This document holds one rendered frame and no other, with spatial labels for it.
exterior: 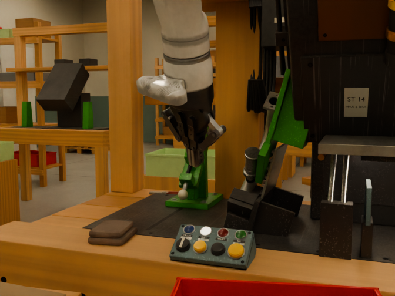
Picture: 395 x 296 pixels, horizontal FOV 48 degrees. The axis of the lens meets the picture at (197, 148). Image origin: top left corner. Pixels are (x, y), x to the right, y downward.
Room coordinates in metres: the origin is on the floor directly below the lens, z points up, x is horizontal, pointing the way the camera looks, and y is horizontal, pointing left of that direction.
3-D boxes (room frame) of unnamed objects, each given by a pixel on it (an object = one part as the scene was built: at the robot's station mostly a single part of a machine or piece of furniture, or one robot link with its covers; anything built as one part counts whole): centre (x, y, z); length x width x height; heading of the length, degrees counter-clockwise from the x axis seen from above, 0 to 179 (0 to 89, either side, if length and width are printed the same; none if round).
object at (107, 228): (0.96, 0.19, 0.91); 0.10 x 0.08 x 0.03; 168
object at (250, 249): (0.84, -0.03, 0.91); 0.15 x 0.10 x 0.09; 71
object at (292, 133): (1.02, -0.22, 1.17); 0.13 x 0.12 x 0.20; 71
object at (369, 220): (0.88, -0.34, 0.97); 0.10 x 0.02 x 0.14; 161
